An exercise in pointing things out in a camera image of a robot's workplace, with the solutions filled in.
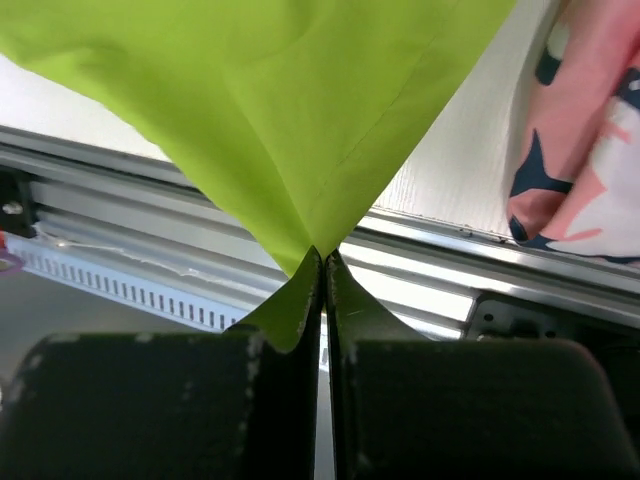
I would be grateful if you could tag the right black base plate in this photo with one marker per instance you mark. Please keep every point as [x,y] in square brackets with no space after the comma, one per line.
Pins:
[504,317]

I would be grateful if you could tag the lime green shorts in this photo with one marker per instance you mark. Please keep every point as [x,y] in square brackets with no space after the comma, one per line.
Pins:
[291,116]

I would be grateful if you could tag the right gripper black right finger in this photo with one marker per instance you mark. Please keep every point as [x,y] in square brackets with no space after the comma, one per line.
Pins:
[408,407]

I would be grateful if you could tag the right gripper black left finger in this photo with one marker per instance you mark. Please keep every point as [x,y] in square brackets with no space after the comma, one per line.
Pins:
[235,405]

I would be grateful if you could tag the pink shark print shorts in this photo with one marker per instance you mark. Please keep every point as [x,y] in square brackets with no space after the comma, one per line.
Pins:
[576,188]

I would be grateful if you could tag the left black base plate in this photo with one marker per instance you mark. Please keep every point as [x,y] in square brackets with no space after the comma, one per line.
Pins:
[18,213]

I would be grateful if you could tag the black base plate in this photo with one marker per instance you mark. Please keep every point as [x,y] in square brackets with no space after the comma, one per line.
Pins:
[504,317]
[18,213]

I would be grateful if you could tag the white slotted cable duct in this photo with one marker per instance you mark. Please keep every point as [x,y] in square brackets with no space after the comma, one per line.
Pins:
[132,290]

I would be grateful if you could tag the aluminium mounting rail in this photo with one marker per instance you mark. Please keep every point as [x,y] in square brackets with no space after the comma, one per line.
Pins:
[142,216]

